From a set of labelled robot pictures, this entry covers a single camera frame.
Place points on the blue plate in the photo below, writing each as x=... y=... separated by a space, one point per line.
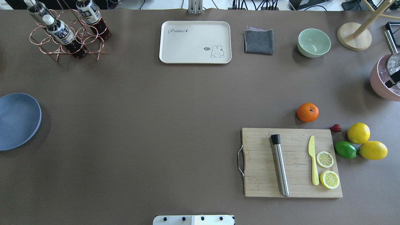
x=20 y=118

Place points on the metal ice scoop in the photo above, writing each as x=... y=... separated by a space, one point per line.
x=393 y=63

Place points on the pink bowl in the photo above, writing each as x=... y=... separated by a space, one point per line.
x=379 y=75

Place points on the yellow lemon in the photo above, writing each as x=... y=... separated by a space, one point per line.
x=373 y=150
x=358 y=133

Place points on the red strawberry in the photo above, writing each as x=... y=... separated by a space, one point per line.
x=336 y=128

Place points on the green lime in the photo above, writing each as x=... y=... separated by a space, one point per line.
x=345 y=149

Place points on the green bowl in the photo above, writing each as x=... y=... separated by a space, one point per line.
x=313 y=43

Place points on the orange fruit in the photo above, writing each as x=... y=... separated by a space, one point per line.
x=307 y=112

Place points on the lemon slice upper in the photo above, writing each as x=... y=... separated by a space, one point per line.
x=325 y=159

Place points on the lemon half lower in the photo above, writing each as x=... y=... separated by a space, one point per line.
x=329 y=179

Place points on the yellow plastic knife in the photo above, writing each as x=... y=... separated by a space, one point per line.
x=311 y=152

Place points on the steel muddler black tip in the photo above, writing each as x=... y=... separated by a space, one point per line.
x=281 y=171

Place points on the grey folded cloth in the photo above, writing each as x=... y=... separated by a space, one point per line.
x=259 y=41

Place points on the wooden cutting board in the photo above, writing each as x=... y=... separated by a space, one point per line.
x=260 y=175

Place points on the cream rabbit tray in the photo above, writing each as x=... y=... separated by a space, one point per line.
x=195 y=42

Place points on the tea bottle right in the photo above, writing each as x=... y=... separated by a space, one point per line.
x=92 y=16

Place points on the tea bottle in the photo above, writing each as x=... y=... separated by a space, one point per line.
x=64 y=36
x=92 y=16
x=37 y=10

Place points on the tea bottle front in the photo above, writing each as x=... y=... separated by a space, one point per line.
x=64 y=36

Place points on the tea bottle left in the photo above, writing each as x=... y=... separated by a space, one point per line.
x=37 y=10

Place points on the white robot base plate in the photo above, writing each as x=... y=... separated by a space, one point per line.
x=194 y=220

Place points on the copper wire bottle rack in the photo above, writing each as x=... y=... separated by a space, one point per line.
x=69 y=14

